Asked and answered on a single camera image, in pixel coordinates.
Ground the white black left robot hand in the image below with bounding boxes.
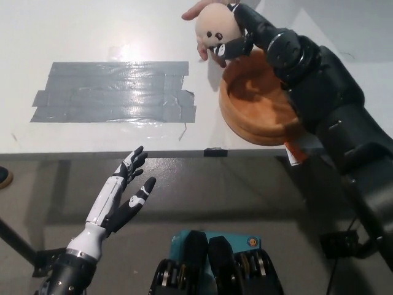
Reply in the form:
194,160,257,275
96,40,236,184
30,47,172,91
65,146,156,260

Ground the small black tape piece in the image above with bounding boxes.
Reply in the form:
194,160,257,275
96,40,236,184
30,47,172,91
203,147,228,158

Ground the thin black cable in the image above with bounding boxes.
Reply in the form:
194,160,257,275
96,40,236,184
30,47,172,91
330,214,359,295

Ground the person's bare hand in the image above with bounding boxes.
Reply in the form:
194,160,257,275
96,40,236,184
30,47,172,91
181,0,235,68

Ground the black shoe tan sole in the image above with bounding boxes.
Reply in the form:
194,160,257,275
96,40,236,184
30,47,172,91
0,166,14,192

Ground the grey duct tape patch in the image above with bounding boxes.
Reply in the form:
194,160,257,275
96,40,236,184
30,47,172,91
29,61,197,124

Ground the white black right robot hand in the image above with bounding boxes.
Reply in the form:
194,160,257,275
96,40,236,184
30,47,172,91
214,2,279,60

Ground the orange plush steamer basket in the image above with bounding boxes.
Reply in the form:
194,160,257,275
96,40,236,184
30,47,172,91
218,49,309,147

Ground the black teal robot body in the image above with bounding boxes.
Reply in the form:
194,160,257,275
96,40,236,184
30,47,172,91
149,229,284,295

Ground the orange white fabric tag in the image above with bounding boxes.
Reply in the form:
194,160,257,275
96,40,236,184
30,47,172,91
284,140,309,167

